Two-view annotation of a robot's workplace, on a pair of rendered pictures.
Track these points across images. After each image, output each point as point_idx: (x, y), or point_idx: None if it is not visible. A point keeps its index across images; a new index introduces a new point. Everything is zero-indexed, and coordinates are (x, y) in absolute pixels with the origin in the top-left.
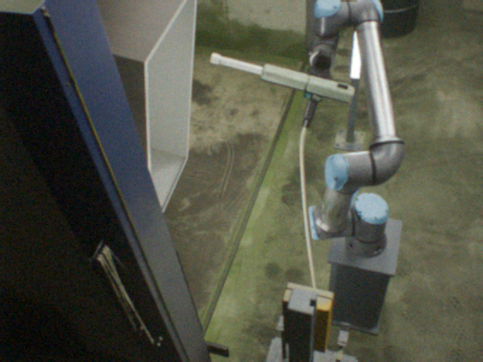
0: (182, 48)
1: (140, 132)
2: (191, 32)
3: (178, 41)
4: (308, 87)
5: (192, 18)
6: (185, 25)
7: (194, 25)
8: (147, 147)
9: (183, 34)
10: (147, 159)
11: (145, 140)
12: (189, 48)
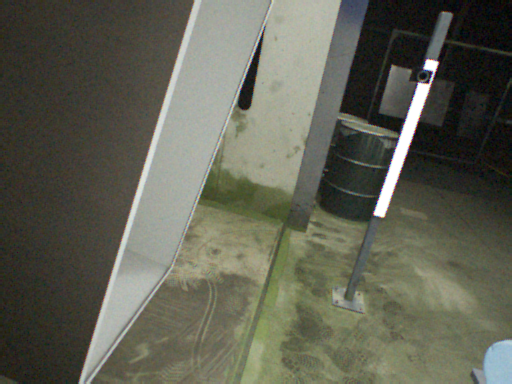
0: (231, 60)
1: (161, 38)
2: (256, 29)
3: (228, 46)
4: None
5: (268, 3)
6: (250, 15)
7: (268, 14)
8: (164, 104)
9: (242, 31)
10: (149, 149)
11: (167, 71)
12: (243, 61)
